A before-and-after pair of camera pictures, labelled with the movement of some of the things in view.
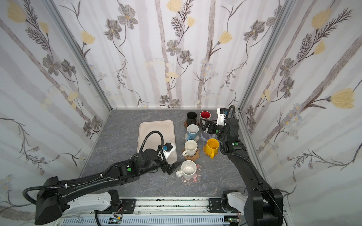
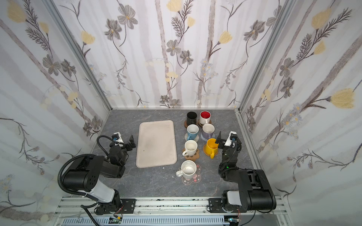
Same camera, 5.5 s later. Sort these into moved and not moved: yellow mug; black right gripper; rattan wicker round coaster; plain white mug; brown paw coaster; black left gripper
Moved: black left gripper; black right gripper
Not moved: brown paw coaster; rattan wicker round coaster; plain white mug; yellow mug
